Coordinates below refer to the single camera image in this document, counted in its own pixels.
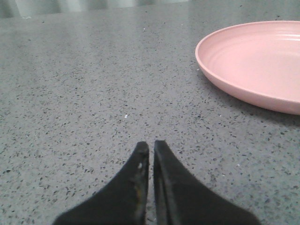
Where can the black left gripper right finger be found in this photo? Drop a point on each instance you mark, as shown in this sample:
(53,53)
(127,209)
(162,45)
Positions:
(181,199)

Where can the pink plate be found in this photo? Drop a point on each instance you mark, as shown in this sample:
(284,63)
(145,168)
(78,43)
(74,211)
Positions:
(257,62)

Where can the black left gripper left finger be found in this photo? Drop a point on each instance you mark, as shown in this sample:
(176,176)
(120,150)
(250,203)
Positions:
(120,202)

